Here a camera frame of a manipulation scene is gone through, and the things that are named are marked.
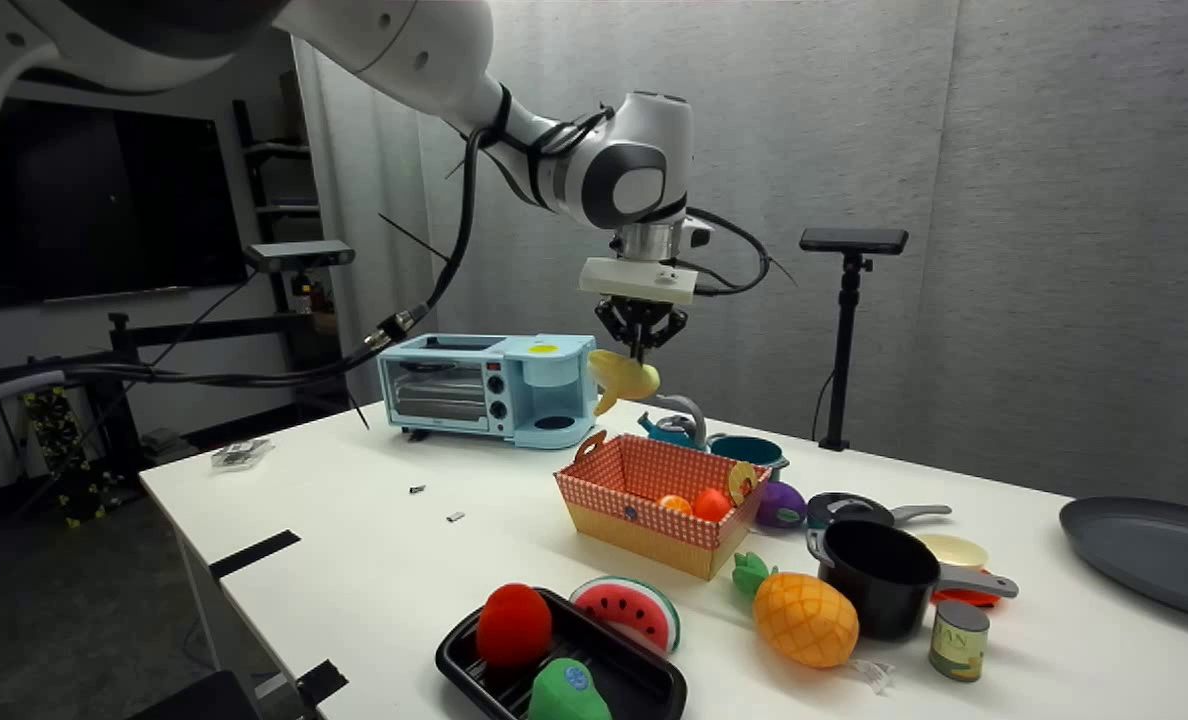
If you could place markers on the green potted plant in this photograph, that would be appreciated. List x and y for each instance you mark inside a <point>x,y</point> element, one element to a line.
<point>57,444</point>

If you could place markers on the black monitor screen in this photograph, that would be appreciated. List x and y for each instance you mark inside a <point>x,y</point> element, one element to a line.
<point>97,201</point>

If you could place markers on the small tin can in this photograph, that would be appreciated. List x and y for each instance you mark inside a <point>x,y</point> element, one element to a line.
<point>957,642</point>

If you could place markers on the dark frying pan toy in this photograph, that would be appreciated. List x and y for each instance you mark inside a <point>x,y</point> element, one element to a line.
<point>849,511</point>

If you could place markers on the small green pepper toy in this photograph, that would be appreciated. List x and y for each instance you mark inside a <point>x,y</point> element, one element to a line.
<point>749,576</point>

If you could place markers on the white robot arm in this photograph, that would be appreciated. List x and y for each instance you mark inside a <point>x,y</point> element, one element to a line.
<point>407,46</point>

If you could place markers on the grey oval plate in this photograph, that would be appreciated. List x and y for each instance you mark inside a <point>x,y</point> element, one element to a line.
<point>1153,553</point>

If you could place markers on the small orange fruit toy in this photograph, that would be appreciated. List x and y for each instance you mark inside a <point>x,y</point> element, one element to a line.
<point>675,507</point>

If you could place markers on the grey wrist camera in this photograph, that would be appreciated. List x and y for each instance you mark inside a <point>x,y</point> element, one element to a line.
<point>637,281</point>

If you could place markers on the clear plastic scrap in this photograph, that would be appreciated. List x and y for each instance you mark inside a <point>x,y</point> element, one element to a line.
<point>242,453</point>

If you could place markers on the green pear toy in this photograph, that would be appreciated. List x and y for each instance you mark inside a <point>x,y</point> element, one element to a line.
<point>567,688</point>

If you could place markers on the red fuzzy fruit toy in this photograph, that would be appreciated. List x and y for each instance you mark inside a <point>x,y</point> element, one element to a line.
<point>512,626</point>

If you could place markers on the pale yellow small plate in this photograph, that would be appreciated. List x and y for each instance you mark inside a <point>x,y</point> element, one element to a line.
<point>953,549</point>

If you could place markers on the light blue toaster oven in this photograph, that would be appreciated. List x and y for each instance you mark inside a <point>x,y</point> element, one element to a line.
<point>487,387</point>

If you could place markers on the black tape strip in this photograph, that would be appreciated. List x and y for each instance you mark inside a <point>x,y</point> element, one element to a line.
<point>255,553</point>
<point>325,682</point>

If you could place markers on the purple eggplant toy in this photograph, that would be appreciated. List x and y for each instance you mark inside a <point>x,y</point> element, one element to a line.
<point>783,511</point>

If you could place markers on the black plastic food tray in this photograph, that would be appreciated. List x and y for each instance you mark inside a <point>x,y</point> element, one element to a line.
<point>637,682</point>

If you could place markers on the watermelon slice toy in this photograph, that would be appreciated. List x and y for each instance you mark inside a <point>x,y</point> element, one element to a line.
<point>626,609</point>

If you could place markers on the black tripod stand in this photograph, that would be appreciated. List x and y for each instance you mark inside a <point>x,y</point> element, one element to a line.
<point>854,243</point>

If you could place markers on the red tomato toy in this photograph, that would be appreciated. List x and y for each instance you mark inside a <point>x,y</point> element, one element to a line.
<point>712,507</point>

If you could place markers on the teal cup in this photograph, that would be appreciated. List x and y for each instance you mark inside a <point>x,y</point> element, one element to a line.
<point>754,448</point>

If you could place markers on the orange checkered basket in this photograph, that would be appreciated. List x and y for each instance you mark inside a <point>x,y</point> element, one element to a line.
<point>647,524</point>

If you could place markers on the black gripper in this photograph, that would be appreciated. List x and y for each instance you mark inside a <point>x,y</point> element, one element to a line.
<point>642,321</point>

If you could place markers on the yellow round slice toy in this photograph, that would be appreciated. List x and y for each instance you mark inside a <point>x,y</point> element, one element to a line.
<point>747,483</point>

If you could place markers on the red flat toy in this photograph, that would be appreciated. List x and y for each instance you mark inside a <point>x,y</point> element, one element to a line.
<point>971,597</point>

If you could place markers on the black pot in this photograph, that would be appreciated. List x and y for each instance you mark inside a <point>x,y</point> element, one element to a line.
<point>879,581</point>

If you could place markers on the yellow banana toy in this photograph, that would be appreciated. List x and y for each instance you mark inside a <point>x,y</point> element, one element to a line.
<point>626,378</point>

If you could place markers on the pineapple toy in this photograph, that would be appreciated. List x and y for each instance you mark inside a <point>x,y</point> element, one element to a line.
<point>806,623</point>

